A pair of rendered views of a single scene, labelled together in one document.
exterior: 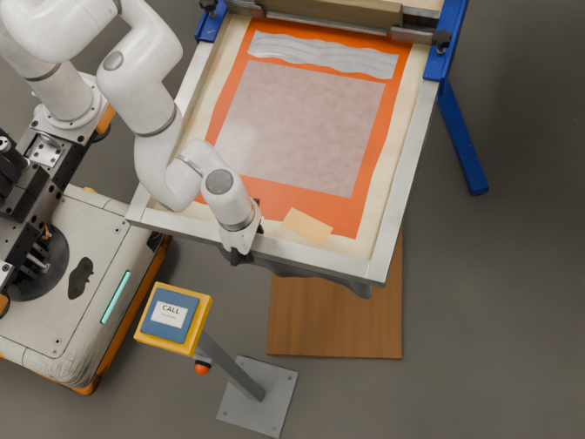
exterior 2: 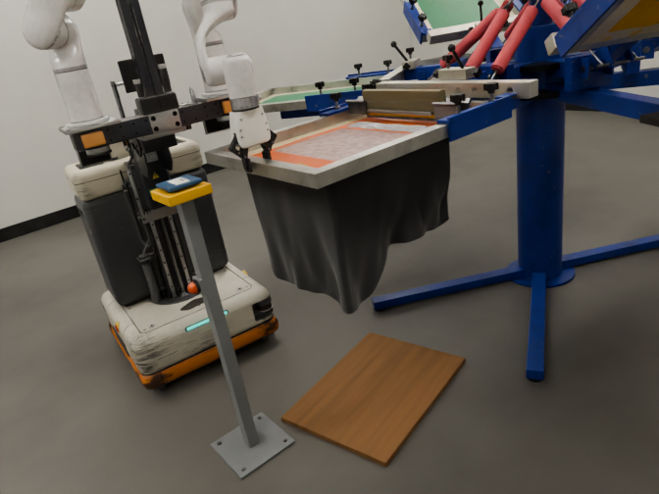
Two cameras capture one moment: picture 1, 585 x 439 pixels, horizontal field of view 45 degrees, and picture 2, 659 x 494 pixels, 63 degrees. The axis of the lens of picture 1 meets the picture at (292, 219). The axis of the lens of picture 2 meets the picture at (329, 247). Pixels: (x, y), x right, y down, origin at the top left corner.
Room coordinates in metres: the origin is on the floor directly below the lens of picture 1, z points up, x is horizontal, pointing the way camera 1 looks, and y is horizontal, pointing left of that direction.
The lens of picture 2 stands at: (-0.72, -0.53, 1.33)
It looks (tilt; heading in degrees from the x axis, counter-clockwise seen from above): 24 degrees down; 19
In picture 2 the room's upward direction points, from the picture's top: 10 degrees counter-clockwise
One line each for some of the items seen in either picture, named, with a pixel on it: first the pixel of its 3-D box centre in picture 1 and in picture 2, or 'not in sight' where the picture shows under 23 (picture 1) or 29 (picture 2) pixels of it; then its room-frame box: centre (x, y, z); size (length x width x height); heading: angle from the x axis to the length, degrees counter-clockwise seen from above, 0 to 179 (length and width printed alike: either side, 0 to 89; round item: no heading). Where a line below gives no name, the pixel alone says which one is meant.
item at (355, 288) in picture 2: not in sight; (398, 218); (0.76, -0.26, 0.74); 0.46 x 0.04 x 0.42; 144
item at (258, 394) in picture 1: (224, 365); (220, 329); (0.54, 0.31, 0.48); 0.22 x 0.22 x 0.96; 54
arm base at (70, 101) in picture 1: (50, 82); (213, 70); (1.01, 0.37, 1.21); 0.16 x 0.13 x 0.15; 49
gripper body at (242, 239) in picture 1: (240, 222); (249, 124); (0.62, 0.10, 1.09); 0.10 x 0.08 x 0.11; 144
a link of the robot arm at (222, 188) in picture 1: (213, 179); (239, 74); (0.66, 0.11, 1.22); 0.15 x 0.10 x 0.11; 34
